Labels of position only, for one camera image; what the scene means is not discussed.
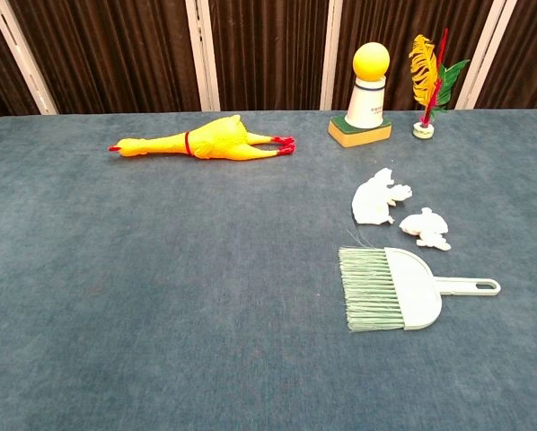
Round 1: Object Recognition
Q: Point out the yellow rubber chicken toy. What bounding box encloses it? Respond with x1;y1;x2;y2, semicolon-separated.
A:
108;114;297;162

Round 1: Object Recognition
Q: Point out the colourful feather shuttlecock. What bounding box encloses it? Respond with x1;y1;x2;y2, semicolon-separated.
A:
408;27;471;139

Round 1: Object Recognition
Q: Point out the yellow ball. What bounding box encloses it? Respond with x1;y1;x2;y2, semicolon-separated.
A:
352;41;392;83

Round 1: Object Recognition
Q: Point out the dark brown curtain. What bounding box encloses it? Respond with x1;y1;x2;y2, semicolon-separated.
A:
0;0;537;125

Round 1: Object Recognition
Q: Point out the small crumpled white paper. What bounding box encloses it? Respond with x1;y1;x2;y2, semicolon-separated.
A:
399;207;453;251

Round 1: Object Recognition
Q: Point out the white paper cup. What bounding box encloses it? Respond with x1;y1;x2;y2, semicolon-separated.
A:
343;75;387;130

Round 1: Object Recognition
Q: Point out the white frame post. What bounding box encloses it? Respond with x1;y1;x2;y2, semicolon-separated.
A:
454;0;519;110
320;0;344;111
0;0;58;116
185;0;221;112

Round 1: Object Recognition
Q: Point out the blue felt table cloth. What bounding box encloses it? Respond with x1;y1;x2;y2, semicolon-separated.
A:
0;109;537;431

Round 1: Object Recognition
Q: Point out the yellow green sponge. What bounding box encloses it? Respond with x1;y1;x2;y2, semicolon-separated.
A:
327;114;393;148

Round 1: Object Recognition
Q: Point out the large crumpled white paper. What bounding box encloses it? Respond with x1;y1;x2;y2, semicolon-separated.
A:
351;167;414;225

